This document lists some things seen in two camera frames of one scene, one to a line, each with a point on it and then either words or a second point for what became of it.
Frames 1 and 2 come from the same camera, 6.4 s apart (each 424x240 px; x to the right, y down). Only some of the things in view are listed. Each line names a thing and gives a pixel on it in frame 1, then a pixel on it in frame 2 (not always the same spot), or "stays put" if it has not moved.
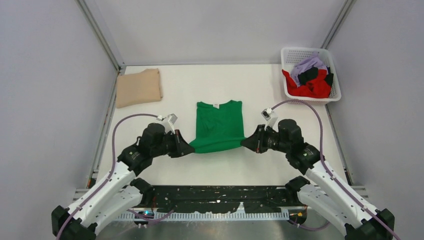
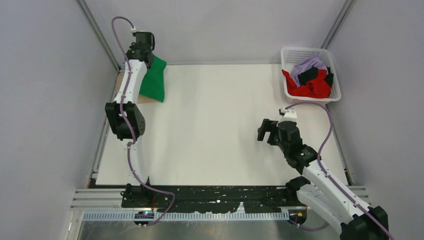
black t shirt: [312, 73] stays put
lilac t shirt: [314, 61] stays put
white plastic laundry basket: [291, 56] stays put
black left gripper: [182, 147] → [132, 48]
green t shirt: [218, 129] → [152, 85]
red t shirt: [319, 88] stays put
